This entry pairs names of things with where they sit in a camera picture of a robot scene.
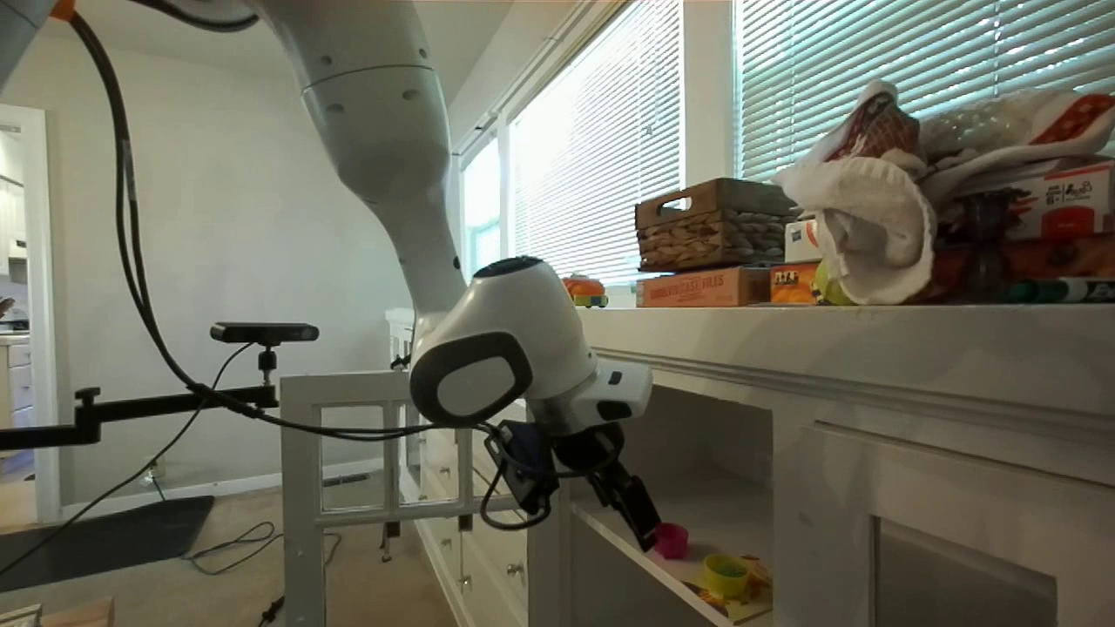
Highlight black stereo camera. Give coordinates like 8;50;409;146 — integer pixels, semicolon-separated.
209;321;324;348

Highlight white plastic bag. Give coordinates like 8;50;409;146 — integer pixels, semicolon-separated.
775;81;942;310

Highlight white window blinds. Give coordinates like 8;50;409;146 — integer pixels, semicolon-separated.
731;0;1115;187

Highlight white wooden cabinet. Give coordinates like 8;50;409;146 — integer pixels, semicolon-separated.
379;302;1115;627

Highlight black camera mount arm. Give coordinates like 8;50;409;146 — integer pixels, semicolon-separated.
0;341;286;451

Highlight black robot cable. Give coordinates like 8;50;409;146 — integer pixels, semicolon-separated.
50;0;498;447

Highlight reddish brown flat box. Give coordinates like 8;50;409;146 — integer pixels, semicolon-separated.
633;266;777;310

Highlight black tripod stand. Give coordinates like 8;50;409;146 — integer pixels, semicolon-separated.
0;341;259;580

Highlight small orange box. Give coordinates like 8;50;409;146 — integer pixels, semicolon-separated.
767;259;829;310

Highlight small pink bowl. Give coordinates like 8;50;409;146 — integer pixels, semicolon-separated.
653;518;694;559

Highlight black floor cable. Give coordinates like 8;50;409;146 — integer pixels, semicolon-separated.
183;518;350;577

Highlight yellow green toy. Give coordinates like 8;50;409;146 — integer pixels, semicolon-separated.
694;549;775;615

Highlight brown wicker basket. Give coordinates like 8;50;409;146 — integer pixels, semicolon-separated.
632;174;804;276

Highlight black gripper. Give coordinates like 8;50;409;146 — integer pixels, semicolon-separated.
547;421;667;555

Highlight black floor mat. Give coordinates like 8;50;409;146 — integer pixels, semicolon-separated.
0;494;220;594

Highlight pile of colourful packages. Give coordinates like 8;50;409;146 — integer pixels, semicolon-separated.
918;81;1115;306

